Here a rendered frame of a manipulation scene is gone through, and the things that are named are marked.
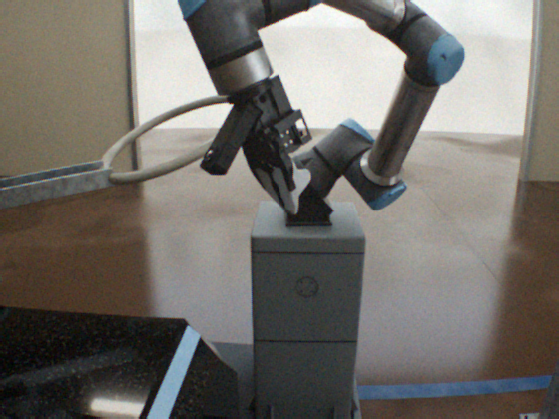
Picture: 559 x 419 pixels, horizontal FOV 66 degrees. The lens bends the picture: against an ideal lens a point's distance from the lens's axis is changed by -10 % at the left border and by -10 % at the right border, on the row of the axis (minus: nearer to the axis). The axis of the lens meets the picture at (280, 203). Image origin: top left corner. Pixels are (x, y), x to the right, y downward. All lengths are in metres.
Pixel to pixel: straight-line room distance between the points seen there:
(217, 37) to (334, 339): 1.36
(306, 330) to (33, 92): 5.28
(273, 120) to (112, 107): 5.29
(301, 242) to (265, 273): 0.17
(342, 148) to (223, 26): 1.06
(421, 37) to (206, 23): 0.65
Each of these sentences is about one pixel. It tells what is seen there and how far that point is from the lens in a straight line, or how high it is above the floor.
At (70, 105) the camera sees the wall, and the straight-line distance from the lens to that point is 6.19.
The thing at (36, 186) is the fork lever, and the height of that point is 1.15.
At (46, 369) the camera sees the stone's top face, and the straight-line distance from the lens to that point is 1.04.
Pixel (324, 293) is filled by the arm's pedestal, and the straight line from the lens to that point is 1.70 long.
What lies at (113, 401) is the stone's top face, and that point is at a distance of 0.92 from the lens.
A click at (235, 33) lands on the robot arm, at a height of 1.48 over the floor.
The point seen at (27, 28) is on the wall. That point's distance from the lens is 6.45.
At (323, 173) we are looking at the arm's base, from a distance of 1.66.
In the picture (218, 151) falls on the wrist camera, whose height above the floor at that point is 1.32.
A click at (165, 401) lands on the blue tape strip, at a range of 0.94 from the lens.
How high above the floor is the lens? 1.46
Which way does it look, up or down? 18 degrees down
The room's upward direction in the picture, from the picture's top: straight up
